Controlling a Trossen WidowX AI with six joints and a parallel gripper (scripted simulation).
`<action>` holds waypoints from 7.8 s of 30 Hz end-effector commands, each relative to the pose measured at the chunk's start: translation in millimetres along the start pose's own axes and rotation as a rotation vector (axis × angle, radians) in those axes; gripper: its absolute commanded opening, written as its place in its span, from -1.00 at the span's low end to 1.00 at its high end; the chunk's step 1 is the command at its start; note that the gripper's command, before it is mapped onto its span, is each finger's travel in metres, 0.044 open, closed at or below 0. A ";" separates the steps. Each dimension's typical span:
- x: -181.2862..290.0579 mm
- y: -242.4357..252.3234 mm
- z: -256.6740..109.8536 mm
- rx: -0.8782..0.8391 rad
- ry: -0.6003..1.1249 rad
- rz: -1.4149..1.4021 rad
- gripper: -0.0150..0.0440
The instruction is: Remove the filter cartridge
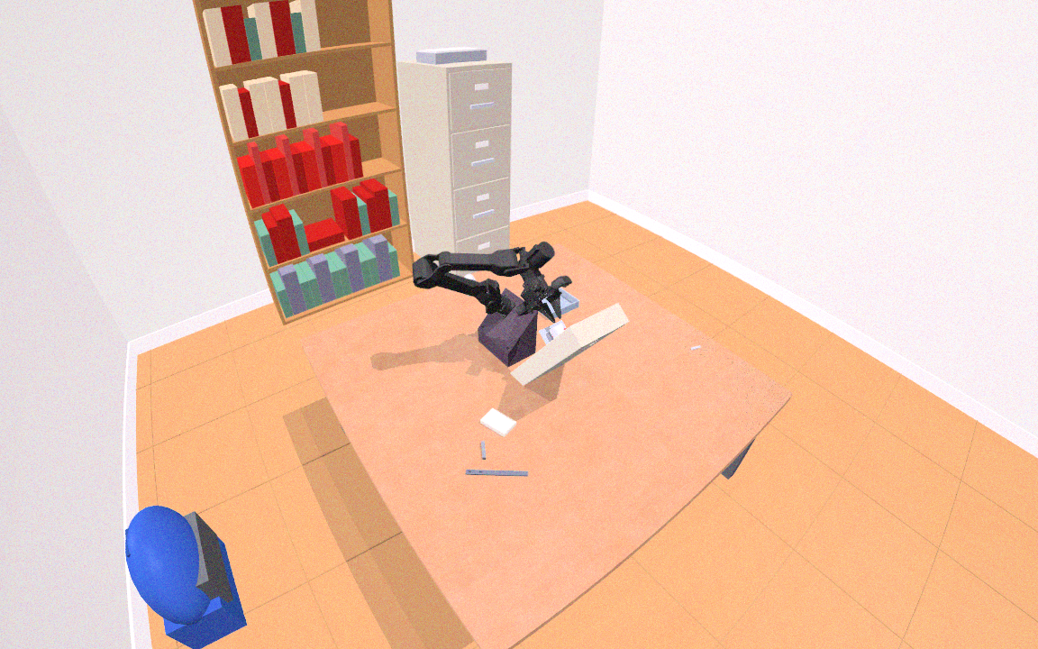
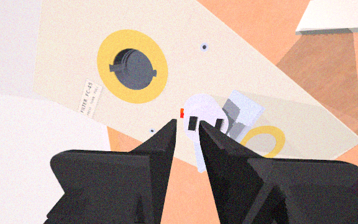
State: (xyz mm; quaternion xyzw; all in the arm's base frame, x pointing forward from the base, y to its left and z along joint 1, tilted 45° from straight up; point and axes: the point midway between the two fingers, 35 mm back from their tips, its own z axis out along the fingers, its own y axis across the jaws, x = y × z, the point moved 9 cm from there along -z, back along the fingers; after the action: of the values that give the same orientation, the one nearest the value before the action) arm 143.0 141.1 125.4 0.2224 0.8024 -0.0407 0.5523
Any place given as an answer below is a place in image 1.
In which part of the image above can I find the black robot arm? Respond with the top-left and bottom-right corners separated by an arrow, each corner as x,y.
413,241 -> 556,319

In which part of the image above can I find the beige service panel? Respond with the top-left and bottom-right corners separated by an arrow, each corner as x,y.
510,303 -> 629,386

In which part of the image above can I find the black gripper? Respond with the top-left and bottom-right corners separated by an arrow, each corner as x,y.
516,270 -> 573,323

